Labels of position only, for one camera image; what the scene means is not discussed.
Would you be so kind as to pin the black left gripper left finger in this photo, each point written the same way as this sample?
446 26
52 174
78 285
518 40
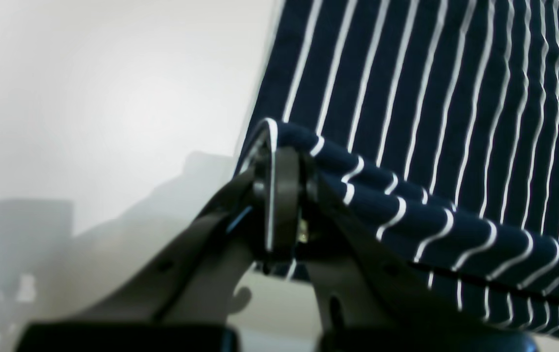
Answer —
180 300

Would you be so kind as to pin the navy white striped T-shirt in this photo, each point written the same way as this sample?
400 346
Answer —
437 123

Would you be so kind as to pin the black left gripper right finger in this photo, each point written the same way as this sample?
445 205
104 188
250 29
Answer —
369 300

